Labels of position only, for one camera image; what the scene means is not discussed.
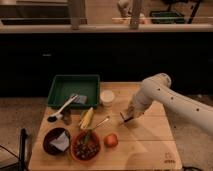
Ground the yellow corn cob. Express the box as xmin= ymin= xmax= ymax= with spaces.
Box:
xmin=79 ymin=108 xmax=94 ymax=130

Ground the orange tomato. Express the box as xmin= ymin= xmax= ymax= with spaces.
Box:
xmin=104 ymin=133 xmax=118 ymax=148

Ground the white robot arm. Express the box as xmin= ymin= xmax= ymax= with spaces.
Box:
xmin=123 ymin=73 xmax=213 ymax=136

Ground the grey sponge block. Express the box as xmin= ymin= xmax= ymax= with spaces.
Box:
xmin=74 ymin=95 xmax=87 ymax=104

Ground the black stand post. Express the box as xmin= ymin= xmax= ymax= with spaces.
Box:
xmin=18 ymin=129 xmax=27 ymax=171

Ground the green background crate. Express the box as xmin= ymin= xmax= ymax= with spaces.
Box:
xmin=149 ymin=11 xmax=185 ymax=24

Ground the white crumpled napkin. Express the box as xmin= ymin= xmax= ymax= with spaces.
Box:
xmin=50 ymin=132 xmax=69 ymax=151

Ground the white paper cup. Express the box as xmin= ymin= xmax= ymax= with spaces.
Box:
xmin=100 ymin=90 xmax=115 ymax=107

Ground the orange bowl with food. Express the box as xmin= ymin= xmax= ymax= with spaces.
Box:
xmin=70 ymin=131 xmax=101 ymax=163

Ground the green plastic tray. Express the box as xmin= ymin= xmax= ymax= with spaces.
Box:
xmin=47 ymin=75 xmax=100 ymax=109

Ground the metal spoon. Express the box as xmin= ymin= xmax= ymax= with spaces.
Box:
xmin=88 ymin=116 xmax=110 ymax=131

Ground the white and black spoon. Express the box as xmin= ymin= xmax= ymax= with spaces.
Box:
xmin=47 ymin=94 xmax=78 ymax=122

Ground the dark brown bowl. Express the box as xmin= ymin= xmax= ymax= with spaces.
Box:
xmin=43 ymin=127 xmax=70 ymax=155

